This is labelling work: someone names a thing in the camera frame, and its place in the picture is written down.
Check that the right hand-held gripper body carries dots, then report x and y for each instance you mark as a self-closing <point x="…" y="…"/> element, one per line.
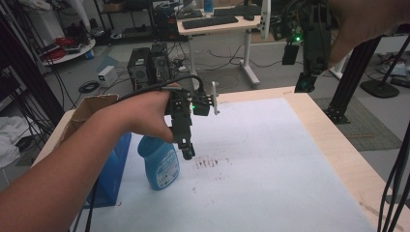
<point x="314" y="35"/>

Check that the small white box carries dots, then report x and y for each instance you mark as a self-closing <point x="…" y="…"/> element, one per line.
<point x="107" y="76"/>

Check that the black metal stand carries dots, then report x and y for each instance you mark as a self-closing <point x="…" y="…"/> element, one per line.
<point x="351" y="80"/>

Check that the black computer tower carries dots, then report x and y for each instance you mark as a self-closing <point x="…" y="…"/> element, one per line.
<point x="160" y="64"/>
<point x="138" y="69"/>

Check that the dark floor mat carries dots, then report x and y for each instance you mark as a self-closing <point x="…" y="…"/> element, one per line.
<point x="364" y="129"/>

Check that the black frame post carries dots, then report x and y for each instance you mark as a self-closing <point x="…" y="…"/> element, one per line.
<point x="29" y="74"/>

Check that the blue cardboard box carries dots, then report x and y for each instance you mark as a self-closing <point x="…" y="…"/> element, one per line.
<point x="108" y="167"/>

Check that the person's left hand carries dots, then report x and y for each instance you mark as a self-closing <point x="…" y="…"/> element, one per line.
<point x="141" y="112"/>

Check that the round white table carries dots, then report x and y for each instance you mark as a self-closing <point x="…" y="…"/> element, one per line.
<point x="72" y="53"/>

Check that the white cloth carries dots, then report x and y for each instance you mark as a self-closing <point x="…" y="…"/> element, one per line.
<point x="11" y="138"/>

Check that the person's right hand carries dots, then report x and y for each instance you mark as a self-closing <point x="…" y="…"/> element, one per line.
<point x="364" y="25"/>

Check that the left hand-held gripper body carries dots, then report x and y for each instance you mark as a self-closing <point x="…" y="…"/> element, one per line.
<point x="180" y="109"/>

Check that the blue spray bottle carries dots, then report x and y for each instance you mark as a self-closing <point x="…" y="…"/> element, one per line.
<point x="161" y="164"/>

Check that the white office desk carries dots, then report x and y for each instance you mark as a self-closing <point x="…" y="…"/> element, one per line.
<point x="222" y="29"/>

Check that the black keyboard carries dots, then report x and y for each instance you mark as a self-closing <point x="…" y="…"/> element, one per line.
<point x="209" y="22"/>

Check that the white upright device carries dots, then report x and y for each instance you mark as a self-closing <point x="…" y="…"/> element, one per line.
<point x="265" y="19"/>

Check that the black round-base stand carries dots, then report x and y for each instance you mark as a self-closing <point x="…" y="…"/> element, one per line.
<point x="382" y="87"/>

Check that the white table mat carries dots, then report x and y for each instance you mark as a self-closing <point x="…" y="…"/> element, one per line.
<point x="257" y="167"/>

